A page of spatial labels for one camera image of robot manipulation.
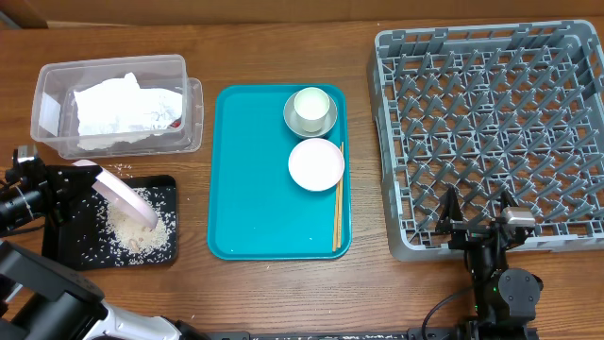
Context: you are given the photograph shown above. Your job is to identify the wooden chopstick left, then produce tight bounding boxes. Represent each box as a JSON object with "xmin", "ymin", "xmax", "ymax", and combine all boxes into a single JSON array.
[{"xmin": 332, "ymin": 181, "xmax": 341, "ymax": 252}]

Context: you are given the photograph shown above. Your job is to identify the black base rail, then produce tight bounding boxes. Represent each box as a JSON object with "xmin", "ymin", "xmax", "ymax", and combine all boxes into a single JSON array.
[{"xmin": 207, "ymin": 328, "xmax": 540, "ymax": 340}]

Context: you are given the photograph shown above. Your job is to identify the teal serving tray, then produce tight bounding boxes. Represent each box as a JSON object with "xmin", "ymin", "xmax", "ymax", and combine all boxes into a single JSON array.
[{"xmin": 207, "ymin": 84, "xmax": 353, "ymax": 261}]

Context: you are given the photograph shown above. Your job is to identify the clear plastic bin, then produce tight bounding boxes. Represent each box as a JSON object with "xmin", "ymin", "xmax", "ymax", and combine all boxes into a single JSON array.
[{"xmin": 30, "ymin": 55, "xmax": 204, "ymax": 160}]

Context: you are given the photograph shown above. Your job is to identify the grey dishwasher rack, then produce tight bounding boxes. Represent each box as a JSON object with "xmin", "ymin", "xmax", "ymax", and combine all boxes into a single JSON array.
[{"xmin": 368, "ymin": 20, "xmax": 603, "ymax": 261}]

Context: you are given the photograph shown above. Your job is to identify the black tray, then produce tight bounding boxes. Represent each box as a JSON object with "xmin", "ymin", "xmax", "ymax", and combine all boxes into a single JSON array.
[{"xmin": 42, "ymin": 175, "xmax": 177, "ymax": 271}]

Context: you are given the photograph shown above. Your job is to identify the pale green cup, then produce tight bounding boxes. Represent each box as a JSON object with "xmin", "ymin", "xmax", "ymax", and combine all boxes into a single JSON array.
[{"xmin": 294, "ymin": 87, "xmax": 330, "ymax": 132}]

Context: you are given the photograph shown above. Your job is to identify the white paper napkin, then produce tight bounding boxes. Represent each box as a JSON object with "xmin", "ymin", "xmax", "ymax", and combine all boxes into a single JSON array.
[
  {"xmin": 125, "ymin": 88, "xmax": 183, "ymax": 131},
  {"xmin": 74, "ymin": 73, "xmax": 144, "ymax": 150}
]

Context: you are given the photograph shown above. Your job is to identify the large pink plate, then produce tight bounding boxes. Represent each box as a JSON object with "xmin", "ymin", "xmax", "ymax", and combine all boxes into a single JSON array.
[{"xmin": 92, "ymin": 167, "xmax": 159, "ymax": 230}]

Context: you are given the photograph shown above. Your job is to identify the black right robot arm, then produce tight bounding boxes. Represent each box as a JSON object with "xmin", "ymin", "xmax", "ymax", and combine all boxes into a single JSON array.
[{"xmin": 421, "ymin": 186, "xmax": 544, "ymax": 339}]

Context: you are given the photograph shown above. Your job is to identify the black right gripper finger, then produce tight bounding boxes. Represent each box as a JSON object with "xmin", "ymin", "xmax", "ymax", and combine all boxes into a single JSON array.
[
  {"xmin": 498, "ymin": 190, "xmax": 518, "ymax": 209},
  {"xmin": 435, "ymin": 185, "xmax": 463, "ymax": 233}
]

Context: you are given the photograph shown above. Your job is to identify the spilled rice grains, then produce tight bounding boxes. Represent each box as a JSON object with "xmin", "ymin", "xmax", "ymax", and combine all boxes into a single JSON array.
[{"xmin": 109, "ymin": 163, "xmax": 133, "ymax": 179}]

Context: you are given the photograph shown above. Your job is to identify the wooden chopstick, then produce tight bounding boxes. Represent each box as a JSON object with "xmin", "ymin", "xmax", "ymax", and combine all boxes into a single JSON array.
[
  {"xmin": 338, "ymin": 177, "xmax": 344, "ymax": 249},
  {"xmin": 332, "ymin": 181, "xmax": 341, "ymax": 252}
]

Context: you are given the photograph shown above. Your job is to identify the rice pile on tray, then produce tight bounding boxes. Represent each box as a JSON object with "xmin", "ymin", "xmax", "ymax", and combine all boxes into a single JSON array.
[{"xmin": 79, "ymin": 186, "xmax": 176, "ymax": 265}]

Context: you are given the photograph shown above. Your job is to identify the red snack wrapper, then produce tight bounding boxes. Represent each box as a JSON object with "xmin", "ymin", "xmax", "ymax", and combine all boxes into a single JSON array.
[{"xmin": 169, "ymin": 119, "xmax": 183, "ymax": 128}]

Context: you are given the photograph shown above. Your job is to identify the grey metal bowl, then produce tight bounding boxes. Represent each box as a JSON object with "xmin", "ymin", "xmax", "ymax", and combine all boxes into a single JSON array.
[{"xmin": 283, "ymin": 93, "xmax": 338, "ymax": 139}]

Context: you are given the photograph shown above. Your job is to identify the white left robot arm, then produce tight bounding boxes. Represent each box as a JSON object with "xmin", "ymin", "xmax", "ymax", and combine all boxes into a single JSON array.
[{"xmin": 1, "ymin": 156, "xmax": 206, "ymax": 339}]

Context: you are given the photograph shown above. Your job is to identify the wooden chopstick right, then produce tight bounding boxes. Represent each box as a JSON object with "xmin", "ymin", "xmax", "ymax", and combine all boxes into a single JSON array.
[{"xmin": 338, "ymin": 177, "xmax": 344, "ymax": 249}]

